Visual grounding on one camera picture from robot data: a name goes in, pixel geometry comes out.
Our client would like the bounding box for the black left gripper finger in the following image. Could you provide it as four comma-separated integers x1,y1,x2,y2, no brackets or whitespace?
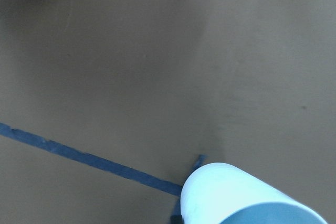
170,215,183,224

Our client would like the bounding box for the blue cup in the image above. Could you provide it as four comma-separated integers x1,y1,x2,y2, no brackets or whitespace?
181,163,326,223

